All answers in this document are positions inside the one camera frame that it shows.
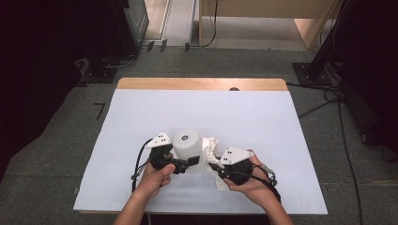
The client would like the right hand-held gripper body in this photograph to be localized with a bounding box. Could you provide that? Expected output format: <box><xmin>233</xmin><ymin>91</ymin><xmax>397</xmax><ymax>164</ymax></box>
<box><xmin>218</xmin><ymin>146</ymin><xmax>254</xmax><ymax>187</ymax></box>

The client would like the black stand with base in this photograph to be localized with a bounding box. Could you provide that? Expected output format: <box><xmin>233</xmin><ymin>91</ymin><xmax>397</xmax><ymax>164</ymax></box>
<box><xmin>292</xmin><ymin>0</ymin><xmax>349</xmax><ymax>87</ymax></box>

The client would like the aluminium frame rail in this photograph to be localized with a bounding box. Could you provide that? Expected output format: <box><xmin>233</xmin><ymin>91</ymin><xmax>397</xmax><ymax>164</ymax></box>
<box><xmin>188</xmin><ymin>0</ymin><xmax>200</xmax><ymax>45</ymax></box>
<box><xmin>159</xmin><ymin>0</ymin><xmax>174</xmax><ymax>41</ymax></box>

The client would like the person's left hand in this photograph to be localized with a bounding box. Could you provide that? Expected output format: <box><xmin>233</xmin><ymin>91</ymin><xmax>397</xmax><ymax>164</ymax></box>
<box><xmin>134</xmin><ymin>161</ymin><xmax>176</xmax><ymax>202</ymax></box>

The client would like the white table cover sheet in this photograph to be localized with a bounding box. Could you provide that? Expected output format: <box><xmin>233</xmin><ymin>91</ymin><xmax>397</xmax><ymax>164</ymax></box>
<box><xmin>73</xmin><ymin>88</ymin><xmax>329</xmax><ymax>216</ymax></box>

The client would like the black hanging cable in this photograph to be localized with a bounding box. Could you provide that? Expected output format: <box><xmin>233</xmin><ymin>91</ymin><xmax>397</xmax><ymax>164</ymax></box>
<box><xmin>189</xmin><ymin>0</ymin><xmax>220</xmax><ymax>49</ymax></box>

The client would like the dark glass cabinet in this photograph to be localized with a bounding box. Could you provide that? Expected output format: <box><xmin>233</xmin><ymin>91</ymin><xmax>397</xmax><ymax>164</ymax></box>
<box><xmin>111</xmin><ymin>0</ymin><xmax>150</xmax><ymax>58</ymax></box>

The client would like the wooden table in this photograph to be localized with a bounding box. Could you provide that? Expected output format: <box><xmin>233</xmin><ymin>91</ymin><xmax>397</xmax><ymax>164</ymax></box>
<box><xmin>74</xmin><ymin>77</ymin><xmax>329</xmax><ymax>217</ymax></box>

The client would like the grey floor cable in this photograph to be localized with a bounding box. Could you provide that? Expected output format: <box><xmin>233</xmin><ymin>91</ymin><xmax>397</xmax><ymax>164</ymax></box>
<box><xmin>104</xmin><ymin>53</ymin><xmax>139</xmax><ymax>69</ymax></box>

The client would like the person's right hand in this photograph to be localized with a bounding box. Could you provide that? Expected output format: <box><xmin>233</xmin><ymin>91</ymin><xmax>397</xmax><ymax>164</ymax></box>
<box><xmin>223</xmin><ymin>149</ymin><xmax>279</xmax><ymax>208</ymax></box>

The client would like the black floor cable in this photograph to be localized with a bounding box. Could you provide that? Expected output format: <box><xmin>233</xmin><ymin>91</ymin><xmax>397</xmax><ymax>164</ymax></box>
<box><xmin>337</xmin><ymin>93</ymin><xmax>364</xmax><ymax>225</ymax></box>
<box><xmin>285</xmin><ymin>82</ymin><xmax>344</xmax><ymax>120</ymax></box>

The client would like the white cylinder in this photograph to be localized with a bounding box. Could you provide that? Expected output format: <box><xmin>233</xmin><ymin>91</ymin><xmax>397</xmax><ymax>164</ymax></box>
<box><xmin>171</xmin><ymin>127</ymin><xmax>207</xmax><ymax>174</ymax></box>

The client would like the white textured cloth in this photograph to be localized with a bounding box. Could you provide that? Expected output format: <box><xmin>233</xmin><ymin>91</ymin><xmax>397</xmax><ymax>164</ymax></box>
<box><xmin>201</xmin><ymin>135</ymin><xmax>235</xmax><ymax>192</ymax></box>

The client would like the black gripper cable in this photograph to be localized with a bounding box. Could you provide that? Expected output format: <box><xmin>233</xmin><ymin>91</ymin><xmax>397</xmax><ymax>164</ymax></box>
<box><xmin>130</xmin><ymin>138</ymin><xmax>154</xmax><ymax>193</ymax></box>
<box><xmin>223</xmin><ymin>163</ymin><xmax>283</xmax><ymax>204</ymax></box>

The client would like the dark curtain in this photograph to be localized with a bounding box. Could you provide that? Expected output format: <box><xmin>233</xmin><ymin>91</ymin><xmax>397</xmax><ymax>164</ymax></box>
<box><xmin>0</xmin><ymin>0</ymin><xmax>126</xmax><ymax>184</ymax></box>

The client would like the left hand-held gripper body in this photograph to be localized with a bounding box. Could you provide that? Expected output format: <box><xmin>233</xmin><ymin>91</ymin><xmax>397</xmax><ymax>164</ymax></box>
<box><xmin>145</xmin><ymin>131</ymin><xmax>190</xmax><ymax>175</ymax></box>

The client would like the beige wooden desk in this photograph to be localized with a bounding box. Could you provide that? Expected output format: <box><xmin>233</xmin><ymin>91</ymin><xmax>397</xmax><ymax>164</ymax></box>
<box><xmin>198</xmin><ymin>0</ymin><xmax>343</xmax><ymax>51</ymax></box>

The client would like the black stand base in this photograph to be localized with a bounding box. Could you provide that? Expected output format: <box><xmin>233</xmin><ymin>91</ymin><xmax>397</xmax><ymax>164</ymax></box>
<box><xmin>82</xmin><ymin>57</ymin><xmax>119</xmax><ymax>84</ymax></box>

